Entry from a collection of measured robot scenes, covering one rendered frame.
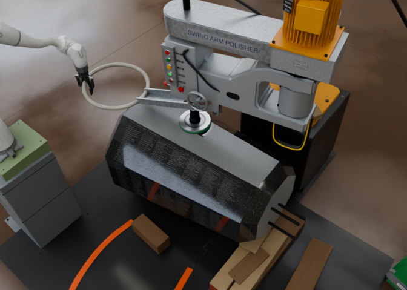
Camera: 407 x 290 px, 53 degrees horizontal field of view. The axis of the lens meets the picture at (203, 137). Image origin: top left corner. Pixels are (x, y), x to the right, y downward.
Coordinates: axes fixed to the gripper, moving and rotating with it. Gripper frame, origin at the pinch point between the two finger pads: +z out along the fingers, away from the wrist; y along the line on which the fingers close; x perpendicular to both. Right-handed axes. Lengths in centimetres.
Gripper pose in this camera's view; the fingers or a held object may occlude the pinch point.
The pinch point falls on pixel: (88, 90)
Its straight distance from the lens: 318.9
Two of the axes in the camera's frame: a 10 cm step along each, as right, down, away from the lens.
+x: 2.0, -7.5, 6.3
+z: -0.3, 6.3, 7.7
